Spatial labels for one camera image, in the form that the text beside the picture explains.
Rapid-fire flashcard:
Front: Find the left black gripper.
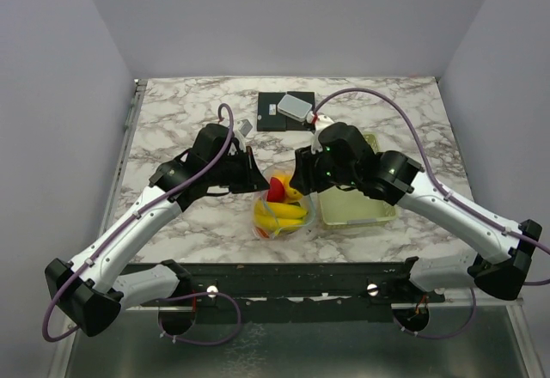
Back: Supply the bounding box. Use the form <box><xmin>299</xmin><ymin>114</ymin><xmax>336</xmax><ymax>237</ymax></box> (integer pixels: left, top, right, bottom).
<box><xmin>209</xmin><ymin>146</ymin><xmax>272</xmax><ymax>194</ymax></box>

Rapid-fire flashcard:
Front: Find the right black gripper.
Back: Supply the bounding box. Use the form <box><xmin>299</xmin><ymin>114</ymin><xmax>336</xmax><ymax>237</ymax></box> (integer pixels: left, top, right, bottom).
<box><xmin>289</xmin><ymin>143</ymin><xmax>358</xmax><ymax>195</ymax></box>

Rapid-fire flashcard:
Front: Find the red apple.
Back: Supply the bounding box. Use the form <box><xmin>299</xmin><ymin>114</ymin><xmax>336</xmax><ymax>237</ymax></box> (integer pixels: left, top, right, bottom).
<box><xmin>266</xmin><ymin>178</ymin><xmax>285</xmax><ymax>203</ymax></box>

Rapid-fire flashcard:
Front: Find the yellow orange mango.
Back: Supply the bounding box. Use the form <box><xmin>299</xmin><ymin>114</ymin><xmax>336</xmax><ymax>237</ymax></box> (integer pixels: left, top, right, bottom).
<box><xmin>270</xmin><ymin>174</ymin><xmax>303</xmax><ymax>203</ymax></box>

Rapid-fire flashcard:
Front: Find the clear zip top bag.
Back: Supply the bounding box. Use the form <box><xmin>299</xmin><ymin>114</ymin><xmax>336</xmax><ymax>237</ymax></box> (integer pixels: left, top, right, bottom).
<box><xmin>252</xmin><ymin>161</ymin><xmax>316</xmax><ymax>240</ymax></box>

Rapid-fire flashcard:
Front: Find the yellow banana bunch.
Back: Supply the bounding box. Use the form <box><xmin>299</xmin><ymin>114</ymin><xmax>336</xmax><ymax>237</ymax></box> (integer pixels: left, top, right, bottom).
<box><xmin>254</xmin><ymin>199</ymin><xmax>308</xmax><ymax>233</ymax></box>

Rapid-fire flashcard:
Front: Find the pale green plastic basket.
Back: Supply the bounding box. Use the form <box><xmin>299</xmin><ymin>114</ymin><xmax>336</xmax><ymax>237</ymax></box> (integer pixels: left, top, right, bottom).
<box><xmin>315</xmin><ymin>131</ymin><xmax>397</xmax><ymax>229</ymax></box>

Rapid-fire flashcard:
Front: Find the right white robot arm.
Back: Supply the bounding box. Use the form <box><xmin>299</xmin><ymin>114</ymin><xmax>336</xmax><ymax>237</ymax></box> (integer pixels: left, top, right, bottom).
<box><xmin>290</xmin><ymin>122</ymin><xmax>541</xmax><ymax>302</ymax></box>

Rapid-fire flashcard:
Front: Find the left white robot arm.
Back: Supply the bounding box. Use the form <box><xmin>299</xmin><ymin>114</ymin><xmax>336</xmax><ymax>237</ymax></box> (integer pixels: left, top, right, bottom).
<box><xmin>45</xmin><ymin>122</ymin><xmax>268</xmax><ymax>337</ymax></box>

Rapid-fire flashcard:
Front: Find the black flat box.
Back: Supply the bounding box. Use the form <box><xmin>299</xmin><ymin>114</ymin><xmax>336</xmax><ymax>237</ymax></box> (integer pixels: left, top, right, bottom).
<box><xmin>256</xmin><ymin>91</ymin><xmax>315</xmax><ymax>132</ymax></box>

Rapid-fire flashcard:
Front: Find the grey white small box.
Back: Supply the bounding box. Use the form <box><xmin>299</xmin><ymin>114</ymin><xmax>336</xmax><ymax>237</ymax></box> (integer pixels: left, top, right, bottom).
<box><xmin>277</xmin><ymin>94</ymin><xmax>312</xmax><ymax>123</ymax></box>

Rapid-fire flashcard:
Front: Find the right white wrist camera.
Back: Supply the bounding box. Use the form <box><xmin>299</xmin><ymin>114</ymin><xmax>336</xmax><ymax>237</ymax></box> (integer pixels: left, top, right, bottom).
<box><xmin>306</xmin><ymin>112</ymin><xmax>334</xmax><ymax>154</ymax></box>

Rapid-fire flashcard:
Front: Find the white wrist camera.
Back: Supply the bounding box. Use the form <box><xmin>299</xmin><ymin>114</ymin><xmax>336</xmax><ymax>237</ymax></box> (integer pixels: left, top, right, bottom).
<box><xmin>306</xmin><ymin>112</ymin><xmax>334</xmax><ymax>154</ymax></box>
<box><xmin>234</xmin><ymin>119</ymin><xmax>253</xmax><ymax>150</ymax></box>

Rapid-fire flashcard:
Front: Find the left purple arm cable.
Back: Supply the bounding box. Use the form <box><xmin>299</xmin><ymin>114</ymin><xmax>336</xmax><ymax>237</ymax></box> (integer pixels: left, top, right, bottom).
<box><xmin>41</xmin><ymin>102</ymin><xmax>236</xmax><ymax>344</ymax></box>

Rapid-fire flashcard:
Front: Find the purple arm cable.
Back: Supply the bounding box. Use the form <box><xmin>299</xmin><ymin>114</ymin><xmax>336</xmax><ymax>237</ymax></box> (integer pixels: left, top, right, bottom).
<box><xmin>41</xmin><ymin>102</ymin><xmax>236</xmax><ymax>344</ymax></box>
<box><xmin>311</xmin><ymin>88</ymin><xmax>550</xmax><ymax>287</ymax></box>

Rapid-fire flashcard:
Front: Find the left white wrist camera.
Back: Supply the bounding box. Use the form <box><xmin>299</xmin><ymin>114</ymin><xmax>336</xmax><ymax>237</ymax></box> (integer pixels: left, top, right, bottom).
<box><xmin>234</xmin><ymin>119</ymin><xmax>253</xmax><ymax>150</ymax></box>

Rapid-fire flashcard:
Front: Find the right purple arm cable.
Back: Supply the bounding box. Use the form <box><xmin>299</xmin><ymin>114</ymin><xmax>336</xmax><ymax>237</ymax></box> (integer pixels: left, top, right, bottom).
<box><xmin>311</xmin><ymin>88</ymin><xmax>550</xmax><ymax>287</ymax></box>

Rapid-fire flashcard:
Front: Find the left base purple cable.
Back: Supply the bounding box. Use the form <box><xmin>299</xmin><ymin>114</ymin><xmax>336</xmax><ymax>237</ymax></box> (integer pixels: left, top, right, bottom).
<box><xmin>157</xmin><ymin>294</ymin><xmax>241</xmax><ymax>347</ymax></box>

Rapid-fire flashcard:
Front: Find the black metal base rail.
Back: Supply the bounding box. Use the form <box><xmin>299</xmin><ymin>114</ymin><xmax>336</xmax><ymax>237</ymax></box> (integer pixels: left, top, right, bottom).
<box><xmin>102</xmin><ymin>260</ymin><xmax>508</xmax><ymax>326</ymax></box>

